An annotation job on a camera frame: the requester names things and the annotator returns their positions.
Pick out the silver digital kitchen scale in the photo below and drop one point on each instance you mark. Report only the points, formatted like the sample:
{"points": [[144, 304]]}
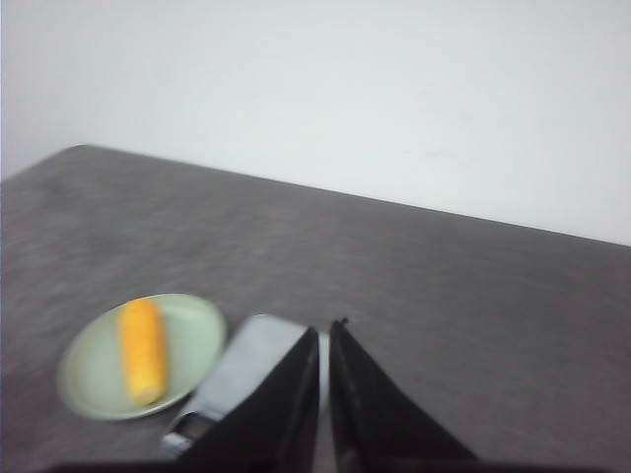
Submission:
{"points": [[258, 346]]}

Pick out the yellow corn cob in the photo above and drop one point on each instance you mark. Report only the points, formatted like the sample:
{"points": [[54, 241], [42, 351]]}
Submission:
{"points": [[142, 349]]}

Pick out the light green plate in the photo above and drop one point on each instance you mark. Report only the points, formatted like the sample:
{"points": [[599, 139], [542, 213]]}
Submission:
{"points": [[90, 375]]}

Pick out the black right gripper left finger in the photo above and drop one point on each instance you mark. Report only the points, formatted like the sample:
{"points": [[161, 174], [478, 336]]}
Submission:
{"points": [[273, 430]]}

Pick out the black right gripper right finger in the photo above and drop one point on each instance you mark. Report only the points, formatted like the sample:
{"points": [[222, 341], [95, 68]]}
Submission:
{"points": [[376, 427]]}

